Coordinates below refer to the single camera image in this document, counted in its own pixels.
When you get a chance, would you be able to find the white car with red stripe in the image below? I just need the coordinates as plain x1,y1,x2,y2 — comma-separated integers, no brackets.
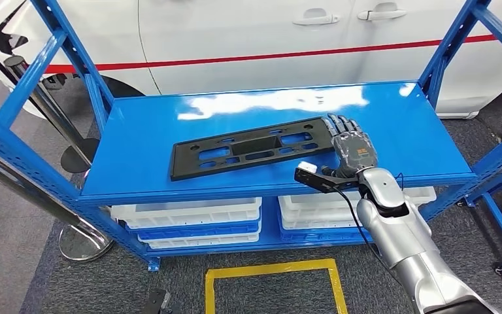
0,0,502,120

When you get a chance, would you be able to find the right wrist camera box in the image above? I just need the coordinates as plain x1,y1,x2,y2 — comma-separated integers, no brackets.
294,161,360,194

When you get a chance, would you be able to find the blue metal shelf rack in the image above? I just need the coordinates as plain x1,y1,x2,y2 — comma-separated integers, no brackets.
0,0,502,273

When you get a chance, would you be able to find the blue wheeled metal cart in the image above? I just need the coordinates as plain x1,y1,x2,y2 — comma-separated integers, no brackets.
463,164,502,285

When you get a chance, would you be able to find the large white plastic bin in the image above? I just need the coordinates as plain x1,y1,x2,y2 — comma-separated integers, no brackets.
277,186,437,218
110,197,263,230

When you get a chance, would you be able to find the chrome stanchion post, black base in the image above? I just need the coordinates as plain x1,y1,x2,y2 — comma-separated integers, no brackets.
4,55,100,174

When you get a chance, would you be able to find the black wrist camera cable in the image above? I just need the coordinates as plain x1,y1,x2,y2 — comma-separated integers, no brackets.
333,186,403,287

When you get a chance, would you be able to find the black plastic plate bracket part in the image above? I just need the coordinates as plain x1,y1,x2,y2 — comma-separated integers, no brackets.
169,116,336,182

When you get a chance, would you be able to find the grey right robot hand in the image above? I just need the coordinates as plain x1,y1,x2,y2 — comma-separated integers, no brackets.
321,113,378,179

